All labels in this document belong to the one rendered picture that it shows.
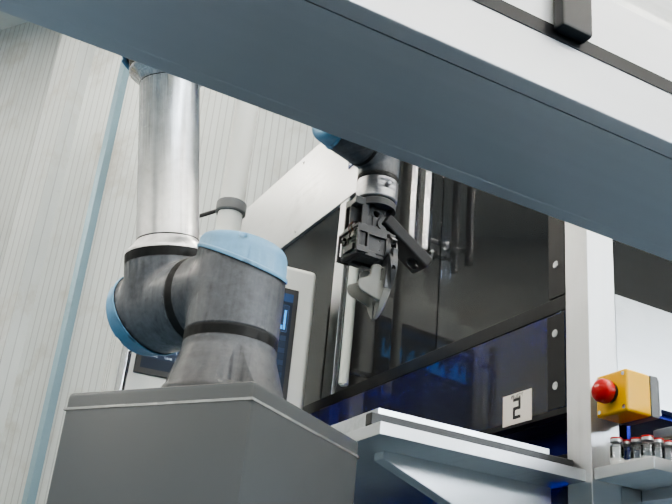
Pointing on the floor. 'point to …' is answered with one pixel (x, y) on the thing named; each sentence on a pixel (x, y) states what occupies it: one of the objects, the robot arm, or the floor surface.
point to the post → (589, 358)
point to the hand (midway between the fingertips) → (378, 313)
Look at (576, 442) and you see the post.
